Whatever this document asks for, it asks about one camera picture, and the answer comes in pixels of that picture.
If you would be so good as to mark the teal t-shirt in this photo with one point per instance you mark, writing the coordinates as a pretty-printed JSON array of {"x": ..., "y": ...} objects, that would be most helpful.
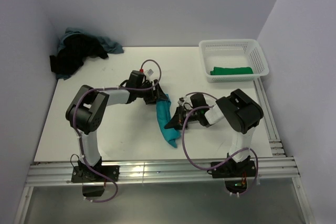
[{"x": 163, "y": 117}]

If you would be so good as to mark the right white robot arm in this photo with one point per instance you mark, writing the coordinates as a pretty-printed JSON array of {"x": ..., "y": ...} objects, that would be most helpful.
[{"x": 243, "y": 115}]

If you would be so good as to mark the white plastic basket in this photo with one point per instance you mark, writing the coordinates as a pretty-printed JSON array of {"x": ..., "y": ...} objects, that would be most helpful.
[{"x": 232, "y": 54}]

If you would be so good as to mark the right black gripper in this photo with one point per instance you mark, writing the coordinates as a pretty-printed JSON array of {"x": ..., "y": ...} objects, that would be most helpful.
[{"x": 177, "y": 123}]

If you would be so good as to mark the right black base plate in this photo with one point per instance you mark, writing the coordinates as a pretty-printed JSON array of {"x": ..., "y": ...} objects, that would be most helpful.
[{"x": 232, "y": 169}]

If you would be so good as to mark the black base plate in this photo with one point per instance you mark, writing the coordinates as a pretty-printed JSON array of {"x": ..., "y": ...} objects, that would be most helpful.
[
  {"x": 232, "y": 169},
  {"x": 81, "y": 174}
]

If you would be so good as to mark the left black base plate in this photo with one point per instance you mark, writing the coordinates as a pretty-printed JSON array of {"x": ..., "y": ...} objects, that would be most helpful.
[{"x": 81, "y": 174}]

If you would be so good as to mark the aluminium rail frame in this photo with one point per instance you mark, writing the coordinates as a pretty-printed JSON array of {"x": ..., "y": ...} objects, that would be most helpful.
[{"x": 142, "y": 172}]

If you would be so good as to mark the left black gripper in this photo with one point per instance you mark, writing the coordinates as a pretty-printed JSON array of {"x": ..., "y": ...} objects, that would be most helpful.
[{"x": 155, "y": 96}]

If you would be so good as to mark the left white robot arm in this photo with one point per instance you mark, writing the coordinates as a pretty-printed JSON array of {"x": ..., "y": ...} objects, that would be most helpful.
[{"x": 85, "y": 115}]

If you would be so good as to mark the rolled green t-shirt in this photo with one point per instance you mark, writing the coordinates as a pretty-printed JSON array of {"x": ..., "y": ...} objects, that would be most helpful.
[{"x": 219, "y": 71}]

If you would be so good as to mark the black t-shirt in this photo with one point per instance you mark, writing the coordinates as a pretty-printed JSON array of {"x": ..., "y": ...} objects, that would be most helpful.
[{"x": 76, "y": 49}]

